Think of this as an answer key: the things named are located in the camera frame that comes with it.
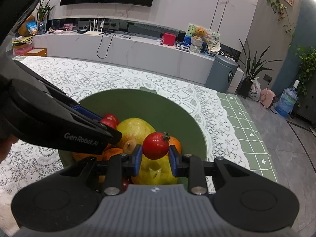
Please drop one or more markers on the red box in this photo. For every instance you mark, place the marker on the red box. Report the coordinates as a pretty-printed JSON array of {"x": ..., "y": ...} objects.
[{"x": 169, "y": 39}]

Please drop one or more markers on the red-blushed yellow pear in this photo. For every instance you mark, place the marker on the red-blushed yellow pear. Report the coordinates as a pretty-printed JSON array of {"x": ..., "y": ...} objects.
[{"x": 153, "y": 171}]

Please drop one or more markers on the grey trash bin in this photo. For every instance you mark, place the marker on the grey trash bin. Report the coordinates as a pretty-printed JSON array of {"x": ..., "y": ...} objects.
[{"x": 222, "y": 74}]

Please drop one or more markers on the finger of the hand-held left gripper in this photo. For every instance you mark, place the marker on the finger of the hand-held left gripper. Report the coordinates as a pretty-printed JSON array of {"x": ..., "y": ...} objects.
[
  {"x": 84, "y": 111},
  {"x": 93, "y": 134}
]

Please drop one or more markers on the small brown kiwi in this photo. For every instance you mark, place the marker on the small brown kiwi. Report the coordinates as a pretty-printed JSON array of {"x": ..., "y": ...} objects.
[{"x": 129, "y": 145}]

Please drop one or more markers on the red tomato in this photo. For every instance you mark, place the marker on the red tomato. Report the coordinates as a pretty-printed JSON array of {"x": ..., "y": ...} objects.
[
  {"x": 155, "y": 145},
  {"x": 107, "y": 124},
  {"x": 126, "y": 184},
  {"x": 112, "y": 116}
]

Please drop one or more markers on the green colander bowl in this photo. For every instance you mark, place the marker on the green colander bowl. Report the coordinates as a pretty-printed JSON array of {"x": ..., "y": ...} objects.
[{"x": 167, "y": 113}]

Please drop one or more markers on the green ivy plant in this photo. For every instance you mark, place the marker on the green ivy plant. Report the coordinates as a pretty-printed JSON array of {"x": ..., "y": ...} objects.
[{"x": 308, "y": 66}]

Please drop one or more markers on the cardboard box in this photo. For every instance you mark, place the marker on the cardboard box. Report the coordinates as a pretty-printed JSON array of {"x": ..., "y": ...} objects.
[{"x": 37, "y": 51}]

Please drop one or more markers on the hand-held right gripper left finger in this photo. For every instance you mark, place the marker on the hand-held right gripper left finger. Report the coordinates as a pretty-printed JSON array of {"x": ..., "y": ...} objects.
[{"x": 137, "y": 159}]

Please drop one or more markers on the white router with antennas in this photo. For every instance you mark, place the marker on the white router with antennas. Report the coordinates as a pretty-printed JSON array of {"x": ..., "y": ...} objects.
[{"x": 95, "y": 28}]

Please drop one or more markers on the white plastic bag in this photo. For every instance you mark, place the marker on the white plastic bag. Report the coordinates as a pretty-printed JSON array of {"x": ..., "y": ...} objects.
[{"x": 255, "y": 88}]

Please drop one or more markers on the blue snack bag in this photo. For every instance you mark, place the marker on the blue snack bag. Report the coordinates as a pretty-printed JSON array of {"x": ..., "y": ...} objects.
[{"x": 32, "y": 28}]

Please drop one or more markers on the long-leaf potted plant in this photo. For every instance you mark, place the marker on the long-leaf potted plant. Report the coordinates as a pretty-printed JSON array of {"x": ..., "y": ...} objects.
[{"x": 251, "y": 71}]

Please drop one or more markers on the yellow-green pear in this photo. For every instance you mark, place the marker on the yellow-green pear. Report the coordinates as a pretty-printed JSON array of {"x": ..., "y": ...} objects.
[{"x": 134, "y": 128}]

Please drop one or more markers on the orange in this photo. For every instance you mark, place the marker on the orange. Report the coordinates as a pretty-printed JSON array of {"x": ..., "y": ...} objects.
[
  {"x": 175, "y": 143},
  {"x": 112, "y": 153},
  {"x": 81, "y": 156}
]

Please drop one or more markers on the thin-leaf potted plant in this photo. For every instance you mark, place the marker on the thin-leaf potted plant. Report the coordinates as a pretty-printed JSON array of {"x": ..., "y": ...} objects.
[{"x": 44, "y": 7}]

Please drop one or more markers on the blue water bottle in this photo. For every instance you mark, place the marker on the blue water bottle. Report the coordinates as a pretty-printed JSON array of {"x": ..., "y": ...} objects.
[{"x": 287, "y": 101}]

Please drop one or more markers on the blue box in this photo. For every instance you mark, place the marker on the blue box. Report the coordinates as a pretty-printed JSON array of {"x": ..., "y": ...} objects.
[{"x": 187, "y": 40}]

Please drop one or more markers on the hanging vine plant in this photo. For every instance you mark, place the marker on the hanging vine plant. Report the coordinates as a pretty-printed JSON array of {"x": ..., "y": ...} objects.
[{"x": 281, "y": 12}]

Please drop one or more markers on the white marble media console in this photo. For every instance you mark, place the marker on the white marble media console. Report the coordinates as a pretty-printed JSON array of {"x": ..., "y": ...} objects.
[{"x": 148, "y": 54}]

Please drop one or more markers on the white lace tablecloth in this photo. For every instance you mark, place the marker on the white lace tablecloth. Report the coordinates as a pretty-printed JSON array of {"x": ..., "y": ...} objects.
[{"x": 172, "y": 88}]

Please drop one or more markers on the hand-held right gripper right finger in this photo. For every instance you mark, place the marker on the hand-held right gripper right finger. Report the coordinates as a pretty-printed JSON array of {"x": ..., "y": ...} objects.
[{"x": 173, "y": 161}]

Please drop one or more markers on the brown teddy bear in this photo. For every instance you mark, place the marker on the brown teddy bear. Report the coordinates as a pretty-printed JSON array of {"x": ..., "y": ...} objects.
[{"x": 200, "y": 32}]

